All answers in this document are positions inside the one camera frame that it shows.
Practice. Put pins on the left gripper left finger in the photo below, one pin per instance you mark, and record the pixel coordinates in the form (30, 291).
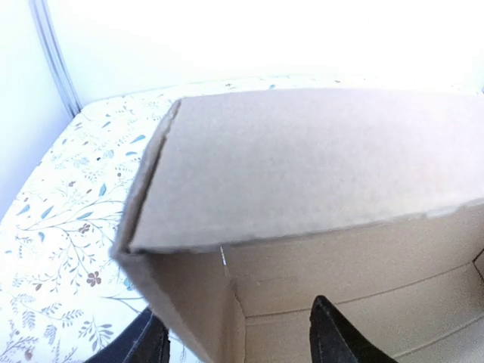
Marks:
(145, 340)

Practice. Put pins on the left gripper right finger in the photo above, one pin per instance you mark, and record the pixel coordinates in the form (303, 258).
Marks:
(334, 339)

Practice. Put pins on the brown cardboard box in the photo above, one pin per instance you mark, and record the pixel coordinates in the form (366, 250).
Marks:
(248, 205)

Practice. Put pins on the floral patterned table mat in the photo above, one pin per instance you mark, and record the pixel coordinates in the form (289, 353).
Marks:
(63, 296)

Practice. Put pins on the left aluminium frame post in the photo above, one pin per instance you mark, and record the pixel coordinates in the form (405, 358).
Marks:
(53, 55)

